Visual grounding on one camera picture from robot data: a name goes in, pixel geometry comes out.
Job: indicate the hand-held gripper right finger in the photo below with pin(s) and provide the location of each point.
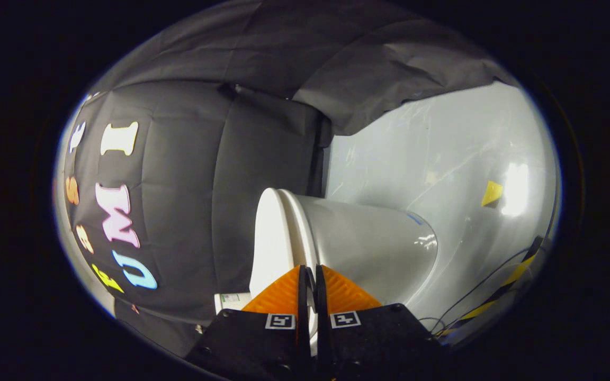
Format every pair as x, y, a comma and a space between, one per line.
374, 344

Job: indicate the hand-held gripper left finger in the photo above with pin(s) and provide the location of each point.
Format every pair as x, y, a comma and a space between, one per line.
252, 344

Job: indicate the white toilet lid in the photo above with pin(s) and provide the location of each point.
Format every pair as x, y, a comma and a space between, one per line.
270, 238

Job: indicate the white toilet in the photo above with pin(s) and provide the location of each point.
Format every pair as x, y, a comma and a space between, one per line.
368, 238

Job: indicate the white box with green label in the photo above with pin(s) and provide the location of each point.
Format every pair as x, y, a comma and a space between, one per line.
231, 302

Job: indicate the yellow black striped tape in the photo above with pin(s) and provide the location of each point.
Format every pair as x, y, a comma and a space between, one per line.
517, 272

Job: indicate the yellow tape piece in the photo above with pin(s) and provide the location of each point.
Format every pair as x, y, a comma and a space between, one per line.
492, 193

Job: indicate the black backdrop cloth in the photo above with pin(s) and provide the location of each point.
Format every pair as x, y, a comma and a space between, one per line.
188, 159

